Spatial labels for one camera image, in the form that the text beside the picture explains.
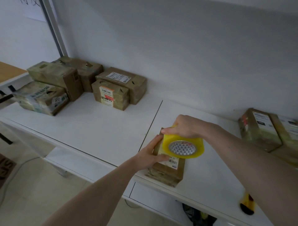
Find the white paper sheet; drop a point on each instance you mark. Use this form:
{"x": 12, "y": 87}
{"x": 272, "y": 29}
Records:
{"x": 35, "y": 10}

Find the person's left hand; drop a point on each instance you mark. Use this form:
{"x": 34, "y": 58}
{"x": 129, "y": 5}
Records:
{"x": 145, "y": 158}

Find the person's right thumb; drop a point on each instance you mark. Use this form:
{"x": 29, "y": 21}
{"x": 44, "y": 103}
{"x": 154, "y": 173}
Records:
{"x": 169, "y": 131}

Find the brown box with large label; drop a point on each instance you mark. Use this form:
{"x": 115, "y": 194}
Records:
{"x": 287, "y": 130}

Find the small box with orange label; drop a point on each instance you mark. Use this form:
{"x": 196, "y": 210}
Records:
{"x": 110, "y": 95}

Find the plain taped brown cardboard box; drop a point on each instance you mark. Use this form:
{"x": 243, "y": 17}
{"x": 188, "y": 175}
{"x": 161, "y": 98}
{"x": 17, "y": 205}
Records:
{"x": 58, "y": 75}

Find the brown box with red mark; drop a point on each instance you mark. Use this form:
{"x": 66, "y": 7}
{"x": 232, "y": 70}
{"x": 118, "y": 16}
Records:
{"x": 259, "y": 131}

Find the person's right forearm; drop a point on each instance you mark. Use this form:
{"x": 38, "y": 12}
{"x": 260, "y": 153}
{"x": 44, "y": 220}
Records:
{"x": 253, "y": 167}

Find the yellow and black tool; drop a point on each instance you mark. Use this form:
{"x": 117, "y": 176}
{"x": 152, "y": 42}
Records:
{"x": 247, "y": 204}

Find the wooden desk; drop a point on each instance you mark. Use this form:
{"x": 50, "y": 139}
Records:
{"x": 9, "y": 71}

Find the person's left forearm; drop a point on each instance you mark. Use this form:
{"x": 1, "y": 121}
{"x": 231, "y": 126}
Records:
{"x": 93, "y": 196}

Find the brown box with torn tape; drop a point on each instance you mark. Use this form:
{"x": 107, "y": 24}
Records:
{"x": 87, "y": 68}

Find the person's right hand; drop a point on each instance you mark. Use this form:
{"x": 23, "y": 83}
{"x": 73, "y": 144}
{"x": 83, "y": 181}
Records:
{"x": 188, "y": 127}

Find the brown floor mat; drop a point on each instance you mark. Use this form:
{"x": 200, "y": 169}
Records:
{"x": 5, "y": 168}

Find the long box with white label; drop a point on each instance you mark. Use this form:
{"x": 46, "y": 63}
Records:
{"x": 128, "y": 82}

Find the green printed taped cardboard box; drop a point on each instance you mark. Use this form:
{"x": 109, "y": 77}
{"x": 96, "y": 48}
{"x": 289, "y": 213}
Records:
{"x": 40, "y": 99}

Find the yellow packing tape roll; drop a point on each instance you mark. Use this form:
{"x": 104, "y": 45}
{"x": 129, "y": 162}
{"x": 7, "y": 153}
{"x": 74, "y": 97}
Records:
{"x": 184, "y": 147}

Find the grey metal post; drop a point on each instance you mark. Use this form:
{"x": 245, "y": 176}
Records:
{"x": 54, "y": 28}

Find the black bag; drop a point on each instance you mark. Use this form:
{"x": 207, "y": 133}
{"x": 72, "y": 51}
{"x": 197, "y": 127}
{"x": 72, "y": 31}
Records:
{"x": 197, "y": 216}

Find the person's left thumb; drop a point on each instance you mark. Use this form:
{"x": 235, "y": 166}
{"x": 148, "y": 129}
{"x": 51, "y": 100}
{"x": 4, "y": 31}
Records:
{"x": 163, "y": 158}

